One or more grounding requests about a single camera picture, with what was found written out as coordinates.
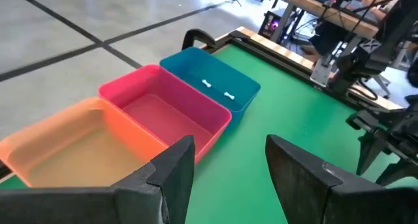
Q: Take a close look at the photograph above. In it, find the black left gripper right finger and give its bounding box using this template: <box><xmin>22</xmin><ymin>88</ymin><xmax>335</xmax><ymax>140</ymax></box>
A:
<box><xmin>265</xmin><ymin>134</ymin><xmax>418</xmax><ymax>224</ymax></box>

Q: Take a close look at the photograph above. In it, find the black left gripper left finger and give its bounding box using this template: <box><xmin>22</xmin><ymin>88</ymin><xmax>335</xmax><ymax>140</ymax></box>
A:
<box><xmin>0</xmin><ymin>135</ymin><xmax>196</xmax><ymax>224</ymax></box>

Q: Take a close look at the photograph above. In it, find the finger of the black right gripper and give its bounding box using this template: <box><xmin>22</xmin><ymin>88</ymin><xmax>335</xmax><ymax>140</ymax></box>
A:
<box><xmin>376</xmin><ymin>158</ymin><xmax>418</xmax><ymax>185</ymax></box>
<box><xmin>356</xmin><ymin>133</ymin><xmax>386</xmax><ymax>175</ymax></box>

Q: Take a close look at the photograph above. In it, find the orange plastic bin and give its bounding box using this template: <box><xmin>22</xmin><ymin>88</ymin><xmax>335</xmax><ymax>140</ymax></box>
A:
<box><xmin>0</xmin><ymin>96</ymin><xmax>169</xmax><ymax>189</ymax></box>

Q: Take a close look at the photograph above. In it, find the silver mounting plate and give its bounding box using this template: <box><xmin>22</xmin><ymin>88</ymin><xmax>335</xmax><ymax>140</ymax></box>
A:
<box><xmin>309</xmin><ymin>56</ymin><xmax>337</xmax><ymax>88</ymax></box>

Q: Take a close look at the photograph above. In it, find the person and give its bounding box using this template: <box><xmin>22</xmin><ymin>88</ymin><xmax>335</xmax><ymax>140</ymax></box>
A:
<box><xmin>300</xmin><ymin>1</ymin><xmax>398</xmax><ymax>57</ymax></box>

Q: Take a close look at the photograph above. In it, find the pink plastic bin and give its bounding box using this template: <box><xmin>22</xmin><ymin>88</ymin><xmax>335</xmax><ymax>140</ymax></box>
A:
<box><xmin>98</xmin><ymin>64</ymin><xmax>233</xmax><ymax>165</ymax></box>

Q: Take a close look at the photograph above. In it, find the wooden workbench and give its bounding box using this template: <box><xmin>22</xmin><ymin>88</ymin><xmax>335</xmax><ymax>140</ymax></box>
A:
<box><xmin>282</xmin><ymin>0</ymin><xmax>381</xmax><ymax>39</ymax></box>

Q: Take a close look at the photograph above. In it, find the blue plastic bin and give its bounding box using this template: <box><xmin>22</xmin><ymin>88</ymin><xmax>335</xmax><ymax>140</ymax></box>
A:
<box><xmin>159</xmin><ymin>46</ymin><xmax>261</xmax><ymax>127</ymax></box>

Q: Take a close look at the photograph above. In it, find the computer tower with glowing fan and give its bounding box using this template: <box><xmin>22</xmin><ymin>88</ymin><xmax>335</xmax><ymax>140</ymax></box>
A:
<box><xmin>257</xmin><ymin>10</ymin><xmax>285</xmax><ymax>39</ymax></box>

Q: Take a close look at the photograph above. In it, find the black table clamp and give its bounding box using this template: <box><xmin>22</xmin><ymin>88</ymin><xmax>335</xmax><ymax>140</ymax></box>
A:
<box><xmin>181</xmin><ymin>28</ymin><xmax>217</xmax><ymax>51</ymax></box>

